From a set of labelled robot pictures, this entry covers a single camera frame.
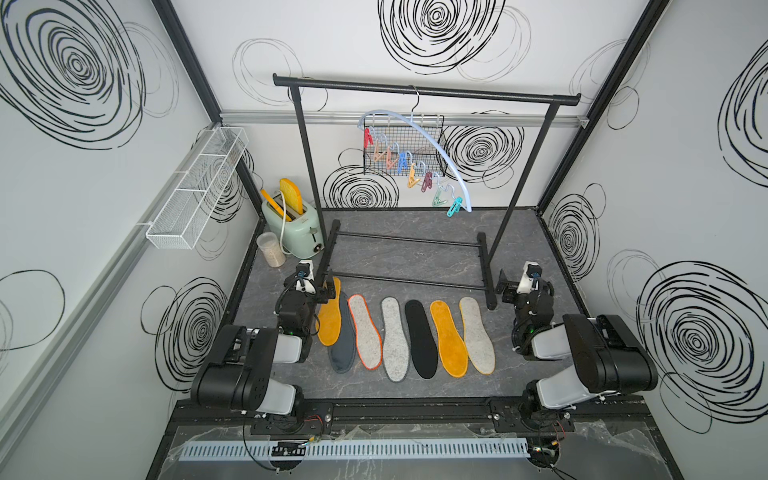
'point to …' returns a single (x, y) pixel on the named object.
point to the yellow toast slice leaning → (274, 205)
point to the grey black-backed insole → (424, 348)
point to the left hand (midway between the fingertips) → (313, 270)
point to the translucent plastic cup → (270, 245)
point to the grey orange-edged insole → (367, 334)
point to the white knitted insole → (328, 321)
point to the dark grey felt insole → (343, 353)
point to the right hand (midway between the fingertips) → (521, 273)
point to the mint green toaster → (302, 236)
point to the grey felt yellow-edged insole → (480, 346)
